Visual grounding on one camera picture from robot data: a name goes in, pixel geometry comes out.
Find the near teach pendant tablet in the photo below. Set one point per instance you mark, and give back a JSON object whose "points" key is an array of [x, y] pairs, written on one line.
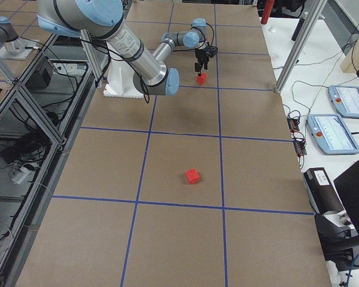
{"points": [[331, 134]]}

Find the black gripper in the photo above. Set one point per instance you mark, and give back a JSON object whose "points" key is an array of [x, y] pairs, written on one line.
{"points": [[201, 57]]}

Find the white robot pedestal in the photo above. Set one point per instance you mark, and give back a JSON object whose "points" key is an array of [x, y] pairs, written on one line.
{"points": [[120, 81]]}

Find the far teach pendant tablet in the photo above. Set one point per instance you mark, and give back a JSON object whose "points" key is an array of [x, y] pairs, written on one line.
{"points": [[345, 100]]}

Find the aluminium frame post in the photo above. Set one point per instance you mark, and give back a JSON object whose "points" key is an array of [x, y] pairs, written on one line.
{"points": [[300, 42]]}

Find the black box with label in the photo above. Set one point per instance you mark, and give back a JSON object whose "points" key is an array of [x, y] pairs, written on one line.
{"points": [[321, 192]]}

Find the teach pendant tablet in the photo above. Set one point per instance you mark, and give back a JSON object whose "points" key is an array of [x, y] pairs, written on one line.
{"points": [[345, 100], [331, 134]]}

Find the red cube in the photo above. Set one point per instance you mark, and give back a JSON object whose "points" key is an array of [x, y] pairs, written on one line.
{"points": [[201, 79], [192, 176]]}

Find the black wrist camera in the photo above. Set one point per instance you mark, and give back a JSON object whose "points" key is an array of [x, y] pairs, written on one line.
{"points": [[212, 51]]}

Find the brown paper table mat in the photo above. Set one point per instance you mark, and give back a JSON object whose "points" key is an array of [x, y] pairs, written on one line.
{"points": [[123, 213]]}

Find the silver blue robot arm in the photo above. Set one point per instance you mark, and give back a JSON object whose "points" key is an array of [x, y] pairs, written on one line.
{"points": [[105, 21]]}

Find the black monitor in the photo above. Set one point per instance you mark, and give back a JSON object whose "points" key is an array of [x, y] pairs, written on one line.
{"points": [[347, 187]]}

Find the red cylinder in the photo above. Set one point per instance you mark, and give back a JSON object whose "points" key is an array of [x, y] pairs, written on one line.
{"points": [[267, 11]]}

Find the aluminium frame rack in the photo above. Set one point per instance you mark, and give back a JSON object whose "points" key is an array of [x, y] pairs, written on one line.
{"points": [[42, 101]]}

